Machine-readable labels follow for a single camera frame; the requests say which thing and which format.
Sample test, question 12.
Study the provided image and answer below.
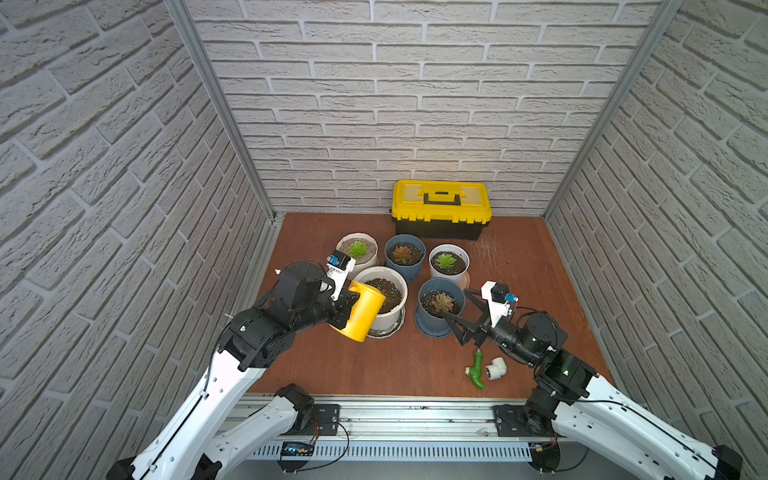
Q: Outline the yellow watering can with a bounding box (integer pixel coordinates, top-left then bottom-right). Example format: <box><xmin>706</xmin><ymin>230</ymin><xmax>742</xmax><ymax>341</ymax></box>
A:
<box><xmin>333</xmin><ymin>281</ymin><xmax>386</xmax><ymax>342</ymax></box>

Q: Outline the blue-grey plant pot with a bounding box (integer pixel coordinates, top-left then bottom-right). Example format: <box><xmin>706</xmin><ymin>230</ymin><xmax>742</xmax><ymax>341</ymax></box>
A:
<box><xmin>385</xmin><ymin>234</ymin><xmax>426</xmax><ymax>282</ymax></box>
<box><xmin>414</xmin><ymin>278</ymin><xmax>466</xmax><ymax>338</ymax></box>

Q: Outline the small white ribbed pot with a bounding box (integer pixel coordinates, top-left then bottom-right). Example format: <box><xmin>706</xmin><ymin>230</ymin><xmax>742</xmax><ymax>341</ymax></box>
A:
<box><xmin>428</xmin><ymin>244</ymin><xmax>470</xmax><ymax>288</ymax></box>

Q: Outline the large white round pot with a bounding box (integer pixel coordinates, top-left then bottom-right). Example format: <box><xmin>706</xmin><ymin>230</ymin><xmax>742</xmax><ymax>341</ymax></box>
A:
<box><xmin>355</xmin><ymin>266</ymin><xmax>408</xmax><ymax>329</ymax></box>

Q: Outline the cream faceted pot clay soil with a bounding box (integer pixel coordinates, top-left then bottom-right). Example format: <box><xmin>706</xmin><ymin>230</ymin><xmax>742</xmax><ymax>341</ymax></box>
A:
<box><xmin>336</xmin><ymin>233</ymin><xmax>379</xmax><ymax>279</ymax></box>

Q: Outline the white pipe elbow fitting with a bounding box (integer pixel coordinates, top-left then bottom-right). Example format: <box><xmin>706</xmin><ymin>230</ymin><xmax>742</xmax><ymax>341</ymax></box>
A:
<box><xmin>485</xmin><ymin>357</ymin><xmax>508</xmax><ymax>381</ymax></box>

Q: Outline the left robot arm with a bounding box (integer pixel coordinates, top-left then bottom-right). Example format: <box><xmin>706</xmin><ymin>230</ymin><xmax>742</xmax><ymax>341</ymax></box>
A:
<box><xmin>107</xmin><ymin>251</ymin><xmax>385</xmax><ymax>479</ymax></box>

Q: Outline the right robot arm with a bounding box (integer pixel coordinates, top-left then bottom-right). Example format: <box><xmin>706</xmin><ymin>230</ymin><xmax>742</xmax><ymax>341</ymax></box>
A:
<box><xmin>444</xmin><ymin>281</ymin><xmax>743</xmax><ymax>479</ymax></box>

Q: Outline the pink-green succulent front blue pot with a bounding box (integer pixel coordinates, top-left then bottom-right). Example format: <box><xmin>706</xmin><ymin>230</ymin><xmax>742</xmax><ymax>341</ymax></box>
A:
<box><xmin>428</xmin><ymin>291</ymin><xmax>457</xmax><ymax>318</ymax></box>

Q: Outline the green succulent small white pot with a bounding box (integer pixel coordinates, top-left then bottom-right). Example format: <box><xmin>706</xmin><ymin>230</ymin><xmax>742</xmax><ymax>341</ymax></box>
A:
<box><xmin>433</xmin><ymin>252</ymin><xmax>459</xmax><ymax>274</ymax></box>

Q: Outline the bright green succulent cream pot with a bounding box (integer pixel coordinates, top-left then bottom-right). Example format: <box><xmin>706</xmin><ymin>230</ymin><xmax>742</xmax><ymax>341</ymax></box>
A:
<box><xmin>348</xmin><ymin>240</ymin><xmax>369</xmax><ymax>260</ymax></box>

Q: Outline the reddish succulent back blue pot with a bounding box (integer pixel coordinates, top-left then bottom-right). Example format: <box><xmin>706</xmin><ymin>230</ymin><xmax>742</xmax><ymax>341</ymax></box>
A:
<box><xmin>391</xmin><ymin>243</ymin><xmax>422</xmax><ymax>266</ymax></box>

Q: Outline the blue saucer front pot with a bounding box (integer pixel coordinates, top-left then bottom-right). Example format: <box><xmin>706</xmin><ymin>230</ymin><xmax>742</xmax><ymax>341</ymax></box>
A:
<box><xmin>416</xmin><ymin>323</ymin><xmax>453</xmax><ymax>339</ymax></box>

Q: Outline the white saucer large pot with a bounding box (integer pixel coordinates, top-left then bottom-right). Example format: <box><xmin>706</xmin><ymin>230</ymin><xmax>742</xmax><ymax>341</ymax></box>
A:
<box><xmin>367</xmin><ymin>318</ymin><xmax>404</xmax><ymax>339</ymax></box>

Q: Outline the yellow black toolbox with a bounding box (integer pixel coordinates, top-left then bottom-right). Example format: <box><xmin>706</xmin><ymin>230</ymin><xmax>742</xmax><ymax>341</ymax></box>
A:
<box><xmin>391</xmin><ymin>180</ymin><xmax>492</xmax><ymax>240</ymax></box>

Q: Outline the left small controller board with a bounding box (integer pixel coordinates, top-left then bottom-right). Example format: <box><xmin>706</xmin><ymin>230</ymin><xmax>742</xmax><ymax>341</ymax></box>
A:
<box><xmin>277</xmin><ymin>441</ymin><xmax>315</xmax><ymax>473</ymax></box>

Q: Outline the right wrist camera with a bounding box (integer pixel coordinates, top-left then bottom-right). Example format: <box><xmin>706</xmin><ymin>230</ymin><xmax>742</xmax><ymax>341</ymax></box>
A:
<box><xmin>481</xmin><ymin>281</ymin><xmax>518</xmax><ymax>327</ymax></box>

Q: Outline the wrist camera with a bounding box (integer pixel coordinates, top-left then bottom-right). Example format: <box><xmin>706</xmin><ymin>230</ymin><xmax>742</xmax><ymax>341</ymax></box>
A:
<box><xmin>481</xmin><ymin>281</ymin><xmax>518</xmax><ymax>327</ymax></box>
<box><xmin>327</xmin><ymin>250</ymin><xmax>356</xmax><ymax>301</ymax></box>

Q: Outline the green hose nozzle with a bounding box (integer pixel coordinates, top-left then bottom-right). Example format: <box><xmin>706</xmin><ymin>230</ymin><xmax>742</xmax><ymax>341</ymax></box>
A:
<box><xmin>465</xmin><ymin>349</ymin><xmax>485</xmax><ymax>390</ymax></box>

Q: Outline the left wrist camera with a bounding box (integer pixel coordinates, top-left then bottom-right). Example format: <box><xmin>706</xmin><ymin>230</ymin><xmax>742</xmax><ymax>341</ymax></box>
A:
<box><xmin>327</xmin><ymin>250</ymin><xmax>356</xmax><ymax>301</ymax></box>

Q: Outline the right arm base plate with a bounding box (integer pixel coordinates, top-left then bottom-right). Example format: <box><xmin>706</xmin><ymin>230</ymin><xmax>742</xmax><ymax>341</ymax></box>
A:
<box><xmin>492</xmin><ymin>404</ymin><xmax>554</xmax><ymax>438</ymax></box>

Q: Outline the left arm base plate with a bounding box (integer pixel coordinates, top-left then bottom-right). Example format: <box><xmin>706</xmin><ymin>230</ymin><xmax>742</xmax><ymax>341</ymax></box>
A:
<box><xmin>288</xmin><ymin>403</ymin><xmax>341</xmax><ymax>437</ymax></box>

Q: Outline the aluminium front rail frame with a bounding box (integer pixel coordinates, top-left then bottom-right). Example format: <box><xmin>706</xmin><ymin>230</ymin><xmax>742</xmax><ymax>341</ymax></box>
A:
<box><xmin>152</xmin><ymin>392</ymin><xmax>685</xmax><ymax>480</ymax></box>

